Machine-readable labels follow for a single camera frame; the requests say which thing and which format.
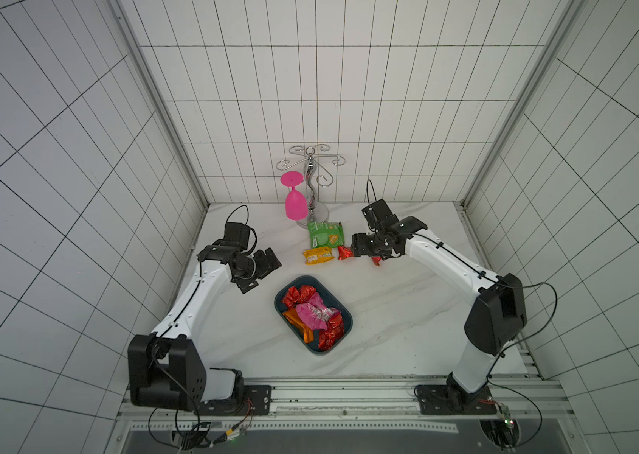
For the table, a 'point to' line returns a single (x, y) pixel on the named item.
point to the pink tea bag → (331, 315)
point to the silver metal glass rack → (313, 160)
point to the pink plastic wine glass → (296, 201)
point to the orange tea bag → (294, 319)
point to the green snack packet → (326, 235)
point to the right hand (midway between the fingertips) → (349, 249)
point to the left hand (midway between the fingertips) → (268, 276)
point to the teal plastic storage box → (333, 303)
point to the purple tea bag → (314, 313)
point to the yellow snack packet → (318, 255)
